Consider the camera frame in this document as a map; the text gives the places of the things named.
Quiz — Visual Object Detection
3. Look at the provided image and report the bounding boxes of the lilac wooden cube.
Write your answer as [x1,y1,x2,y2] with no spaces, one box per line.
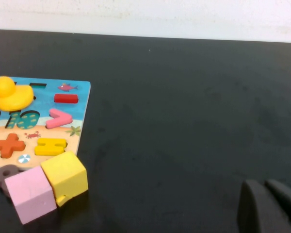
[4,166,58,226]

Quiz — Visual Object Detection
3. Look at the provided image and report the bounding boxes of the yellow rubber duck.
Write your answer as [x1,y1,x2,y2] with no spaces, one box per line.
[0,76,35,112]

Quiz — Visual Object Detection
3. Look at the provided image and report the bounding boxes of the yellow wooden cube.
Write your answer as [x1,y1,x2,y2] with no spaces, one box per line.
[40,150,89,207]

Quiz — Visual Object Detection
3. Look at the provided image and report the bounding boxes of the red minus sign piece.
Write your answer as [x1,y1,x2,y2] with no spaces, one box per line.
[54,93,78,104]

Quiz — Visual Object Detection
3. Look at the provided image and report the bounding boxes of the colourful wooden puzzle board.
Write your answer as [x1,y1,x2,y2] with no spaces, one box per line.
[0,75,91,170]

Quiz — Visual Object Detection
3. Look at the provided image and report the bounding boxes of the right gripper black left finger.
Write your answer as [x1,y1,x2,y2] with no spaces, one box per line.
[237,179,291,233]

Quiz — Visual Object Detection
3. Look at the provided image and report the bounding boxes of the brown number eight piece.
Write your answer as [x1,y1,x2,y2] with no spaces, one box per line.
[0,164,20,195]

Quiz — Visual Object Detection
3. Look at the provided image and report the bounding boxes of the pink greater-than sign piece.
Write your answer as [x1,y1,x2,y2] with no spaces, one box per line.
[45,108,73,129]

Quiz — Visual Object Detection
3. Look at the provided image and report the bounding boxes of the yellow equals sign piece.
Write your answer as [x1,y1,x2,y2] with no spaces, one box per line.
[34,137,68,156]

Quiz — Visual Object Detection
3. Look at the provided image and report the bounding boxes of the orange plus sign piece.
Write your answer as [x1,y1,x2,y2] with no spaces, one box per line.
[0,133,27,158]

